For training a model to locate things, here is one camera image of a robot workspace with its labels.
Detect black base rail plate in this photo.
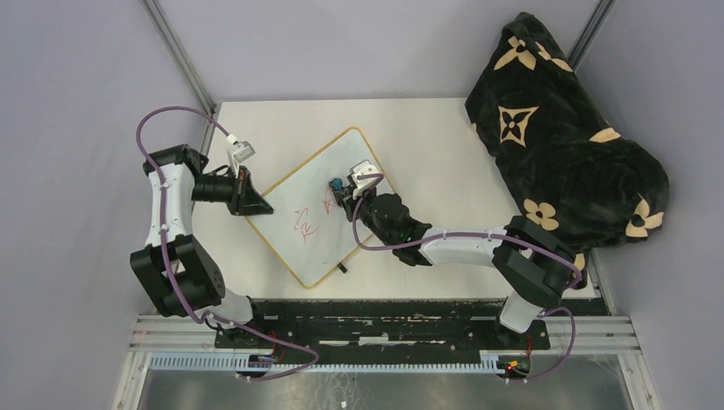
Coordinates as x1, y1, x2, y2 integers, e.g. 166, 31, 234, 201
213, 299, 551, 365

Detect aluminium frame rails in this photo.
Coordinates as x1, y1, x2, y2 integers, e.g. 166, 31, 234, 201
112, 0, 663, 410

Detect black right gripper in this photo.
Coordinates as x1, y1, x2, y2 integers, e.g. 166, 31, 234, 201
338, 182, 394, 246

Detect yellow framed whiteboard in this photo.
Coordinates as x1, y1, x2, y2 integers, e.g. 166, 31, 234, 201
247, 126, 383, 289

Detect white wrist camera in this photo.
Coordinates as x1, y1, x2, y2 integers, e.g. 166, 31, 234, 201
347, 160, 384, 199
226, 141, 255, 172

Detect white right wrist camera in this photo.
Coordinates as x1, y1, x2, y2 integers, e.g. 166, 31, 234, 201
347, 160, 384, 199

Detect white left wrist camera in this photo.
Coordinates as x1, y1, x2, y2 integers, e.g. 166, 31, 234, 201
226, 141, 255, 172

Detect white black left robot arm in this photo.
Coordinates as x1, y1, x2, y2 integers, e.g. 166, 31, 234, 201
130, 144, 274, 348

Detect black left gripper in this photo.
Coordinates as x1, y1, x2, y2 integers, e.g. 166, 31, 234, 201
191, 165, 274, 217

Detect black floral plush blanket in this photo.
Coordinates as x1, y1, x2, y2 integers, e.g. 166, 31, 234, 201
464, 12, 669, 266

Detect white toothed cable duct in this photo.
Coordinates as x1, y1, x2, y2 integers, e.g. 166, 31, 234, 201
149, 353, 505, 375

